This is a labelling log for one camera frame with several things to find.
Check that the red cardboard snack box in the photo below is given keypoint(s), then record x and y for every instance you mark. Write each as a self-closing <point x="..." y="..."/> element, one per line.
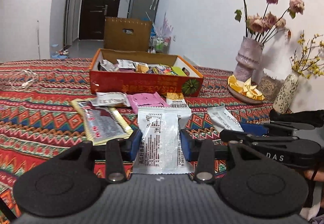
<point x="134" y="82"/>

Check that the small white snack packet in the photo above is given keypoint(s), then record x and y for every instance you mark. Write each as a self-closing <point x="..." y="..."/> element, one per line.
<point x="222" y="119"/>

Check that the pink snack packet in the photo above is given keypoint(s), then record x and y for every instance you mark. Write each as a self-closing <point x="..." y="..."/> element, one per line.
<point x="146" y="100"/>

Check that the yellow silver snack bag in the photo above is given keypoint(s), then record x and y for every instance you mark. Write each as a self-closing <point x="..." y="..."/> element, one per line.
<point x="101" y="123"/>

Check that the white red snack packet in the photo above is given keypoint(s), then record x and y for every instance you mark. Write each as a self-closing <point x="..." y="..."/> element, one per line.
<point x="111" y="99"/>

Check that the dark brown door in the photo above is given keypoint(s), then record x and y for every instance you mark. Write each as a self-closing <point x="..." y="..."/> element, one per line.
<point x="93" y="16"/>

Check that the white clear snack packet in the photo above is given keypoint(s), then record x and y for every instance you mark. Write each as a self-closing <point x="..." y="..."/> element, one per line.
<point x="160" y="150"/>

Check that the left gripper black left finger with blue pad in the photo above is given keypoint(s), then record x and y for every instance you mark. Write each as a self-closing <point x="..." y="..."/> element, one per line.
<point x="75" y="179"/>

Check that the plate of orange peels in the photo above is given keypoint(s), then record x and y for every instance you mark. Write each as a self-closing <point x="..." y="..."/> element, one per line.
<point x="245" y="91"/>

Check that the pink ceramic vase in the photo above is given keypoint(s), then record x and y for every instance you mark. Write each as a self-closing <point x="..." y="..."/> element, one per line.
<point x="248" y="58"/>

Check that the dried pink roses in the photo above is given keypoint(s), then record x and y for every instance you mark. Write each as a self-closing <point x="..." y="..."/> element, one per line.
<point x="264" y="27"/>

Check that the orange white snack packet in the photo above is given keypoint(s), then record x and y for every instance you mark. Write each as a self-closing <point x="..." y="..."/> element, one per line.
<point x="176" y="100"/>

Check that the wire basket with items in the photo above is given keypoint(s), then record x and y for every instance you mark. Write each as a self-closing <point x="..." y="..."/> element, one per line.
<point x="159" y="44"/>

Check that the patterned red tablecloth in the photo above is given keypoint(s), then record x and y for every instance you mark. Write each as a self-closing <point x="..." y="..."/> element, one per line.
<point x="38" y="123"/>

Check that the glass jar of seeds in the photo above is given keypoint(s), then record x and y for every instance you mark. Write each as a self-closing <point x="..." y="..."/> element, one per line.
<point x="270" y="84"/>

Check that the speckled white vase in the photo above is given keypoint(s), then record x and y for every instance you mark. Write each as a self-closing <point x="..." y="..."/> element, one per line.
<point x="286" y="93"/>

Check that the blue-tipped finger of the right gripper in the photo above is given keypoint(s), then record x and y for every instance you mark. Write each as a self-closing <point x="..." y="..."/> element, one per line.
<point x="254" y="129"/>

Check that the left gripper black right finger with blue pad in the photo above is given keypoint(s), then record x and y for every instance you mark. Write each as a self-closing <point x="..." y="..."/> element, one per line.
<point x="246" y="180"/>

